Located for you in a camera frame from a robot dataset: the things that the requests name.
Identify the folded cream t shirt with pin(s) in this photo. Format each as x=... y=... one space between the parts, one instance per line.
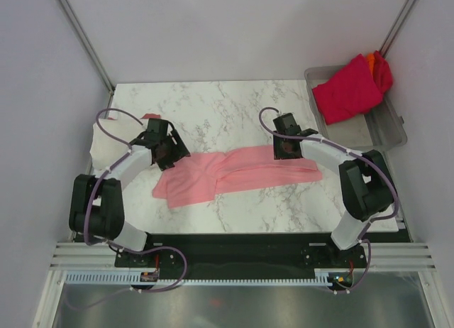
x=104 y=149

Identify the grey plastic tray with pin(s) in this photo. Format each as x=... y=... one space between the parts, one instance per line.
x=381 y=128

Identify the white slotted cable duct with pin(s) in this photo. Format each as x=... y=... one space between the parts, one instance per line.
x=103 y=277

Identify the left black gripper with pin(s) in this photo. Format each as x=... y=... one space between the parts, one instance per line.
x=179 y=151

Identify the aluminium corner profile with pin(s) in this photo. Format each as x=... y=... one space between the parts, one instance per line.
x=399 y=22
x=86 y=44

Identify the pink t shirt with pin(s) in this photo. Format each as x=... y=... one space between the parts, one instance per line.
x=201 y=176

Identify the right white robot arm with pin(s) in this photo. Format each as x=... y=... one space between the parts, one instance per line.
x=366 y=185

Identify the right aluminium corner profile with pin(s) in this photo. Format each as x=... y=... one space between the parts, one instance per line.
x=399 y=22

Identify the crimson t shirt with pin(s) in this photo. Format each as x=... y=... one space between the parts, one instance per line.
x=350 y=92

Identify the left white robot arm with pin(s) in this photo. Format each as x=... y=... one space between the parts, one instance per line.
x=97 y=209

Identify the left aluminium corner profile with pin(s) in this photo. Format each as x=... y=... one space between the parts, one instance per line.
x=86 y=44

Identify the orange t shirt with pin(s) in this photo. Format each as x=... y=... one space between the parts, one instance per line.
x=370 y=58

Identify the folded dark red t shirt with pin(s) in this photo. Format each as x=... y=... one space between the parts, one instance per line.
x=145 y=117

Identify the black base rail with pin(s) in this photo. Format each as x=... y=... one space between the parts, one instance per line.
x=235 y=255

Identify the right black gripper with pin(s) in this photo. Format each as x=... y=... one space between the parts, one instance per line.
x=278 y=153

